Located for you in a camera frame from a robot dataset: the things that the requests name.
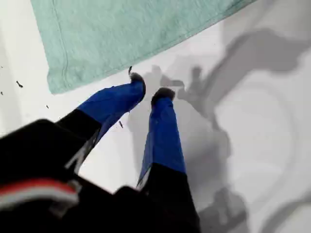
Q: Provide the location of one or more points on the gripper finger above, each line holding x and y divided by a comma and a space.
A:
165, 136
109, 104

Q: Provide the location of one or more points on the pale green T-shirt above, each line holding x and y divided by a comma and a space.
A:
121, 38

